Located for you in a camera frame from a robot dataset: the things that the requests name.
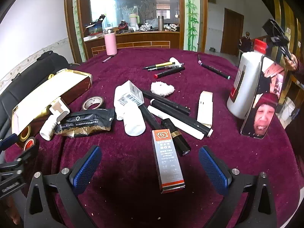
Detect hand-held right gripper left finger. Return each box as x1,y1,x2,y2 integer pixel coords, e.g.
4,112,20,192
24,145,102,228

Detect black tape roll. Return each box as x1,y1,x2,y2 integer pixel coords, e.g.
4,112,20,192
82,96,105,111

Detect black gold lipstick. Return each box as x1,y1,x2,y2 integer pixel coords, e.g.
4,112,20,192
161,118,192,157

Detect pile of crumpled bags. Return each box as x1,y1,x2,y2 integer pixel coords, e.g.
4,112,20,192
139,19,158,32

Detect black snack packet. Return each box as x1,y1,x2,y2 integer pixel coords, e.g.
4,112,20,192
54,109,116,138

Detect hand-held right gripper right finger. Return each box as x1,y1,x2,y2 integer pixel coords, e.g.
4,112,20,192
198,146,277,228

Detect white slim box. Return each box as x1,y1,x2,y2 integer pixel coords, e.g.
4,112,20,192
197,91,213,129

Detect black grey pen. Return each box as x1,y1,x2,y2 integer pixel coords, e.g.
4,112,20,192
148,63,184,72

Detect white barcode box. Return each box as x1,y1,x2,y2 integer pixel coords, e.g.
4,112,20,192
118,80,145,106

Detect black double-ended marker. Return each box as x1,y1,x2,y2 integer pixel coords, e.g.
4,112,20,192
200,61,231,80

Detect wooden stair railing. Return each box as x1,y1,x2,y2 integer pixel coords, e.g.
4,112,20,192
252,34,270,44

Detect bamboo painted wooden frame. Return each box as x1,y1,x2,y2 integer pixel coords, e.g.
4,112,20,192
64,0,209,63

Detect wooden door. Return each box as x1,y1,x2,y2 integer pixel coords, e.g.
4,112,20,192
220,8,245,57

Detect black sofa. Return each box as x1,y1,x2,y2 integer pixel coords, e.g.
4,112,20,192
0,51,81,148

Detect pink thermos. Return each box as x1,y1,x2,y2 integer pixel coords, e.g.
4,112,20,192
104,27,118,56

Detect yellow black pen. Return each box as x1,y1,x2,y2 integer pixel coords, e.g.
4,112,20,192
142,61,176,70

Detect green white tumbler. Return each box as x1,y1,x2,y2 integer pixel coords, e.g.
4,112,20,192
129,6,139,31

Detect short black pen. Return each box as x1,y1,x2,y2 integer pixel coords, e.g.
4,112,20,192
140,104,162,131

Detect black marker red cap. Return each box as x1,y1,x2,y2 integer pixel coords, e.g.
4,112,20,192
153,66,186,79

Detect orange grey glue box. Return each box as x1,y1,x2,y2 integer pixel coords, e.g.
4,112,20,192
152,129,186,194

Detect white plastic bucket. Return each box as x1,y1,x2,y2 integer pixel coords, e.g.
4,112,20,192
281,97,295,124

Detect pink bear plush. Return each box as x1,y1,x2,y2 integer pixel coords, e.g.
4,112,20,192
151,81,176,98

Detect smartphone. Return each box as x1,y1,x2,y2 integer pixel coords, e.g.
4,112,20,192
240,55,287,139

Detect small white box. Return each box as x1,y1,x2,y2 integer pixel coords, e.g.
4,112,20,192
50,97,70,121

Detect large white bottle red cap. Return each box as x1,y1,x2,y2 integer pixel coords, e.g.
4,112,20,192
226,39,268,120

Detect yellow tape roll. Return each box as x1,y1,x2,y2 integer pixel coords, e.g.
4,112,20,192
19,125,31,143

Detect tall white bottle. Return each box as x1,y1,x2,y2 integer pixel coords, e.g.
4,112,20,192
113,81,133,121

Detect white ribbed tube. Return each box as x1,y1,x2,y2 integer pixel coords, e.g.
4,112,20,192
39,115,60,140

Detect white marker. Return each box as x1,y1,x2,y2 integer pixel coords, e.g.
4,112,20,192
147,105,214,140

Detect white pill bottle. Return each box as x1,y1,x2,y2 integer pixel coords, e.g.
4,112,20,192
123,104,146,137

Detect small fish tank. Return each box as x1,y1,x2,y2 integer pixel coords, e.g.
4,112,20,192
83,15,106,38

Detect wooden counter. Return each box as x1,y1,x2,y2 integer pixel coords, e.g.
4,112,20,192
84,30,181,60

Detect gold white gift box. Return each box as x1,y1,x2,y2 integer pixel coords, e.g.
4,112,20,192
11,69,93,145

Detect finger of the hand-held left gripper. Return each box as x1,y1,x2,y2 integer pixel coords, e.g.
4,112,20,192
0,133,19,151
14,144,40,169

